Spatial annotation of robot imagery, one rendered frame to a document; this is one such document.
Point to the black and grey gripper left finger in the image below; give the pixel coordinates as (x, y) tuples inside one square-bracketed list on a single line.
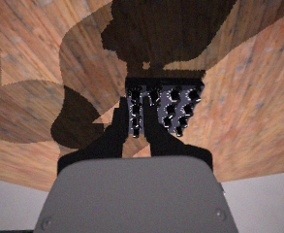
[(109, 145)]

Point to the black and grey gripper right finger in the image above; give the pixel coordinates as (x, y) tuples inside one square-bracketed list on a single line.
[(162, 143)]

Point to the black knob box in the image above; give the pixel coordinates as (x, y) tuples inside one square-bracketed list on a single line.
[(164, 94)]

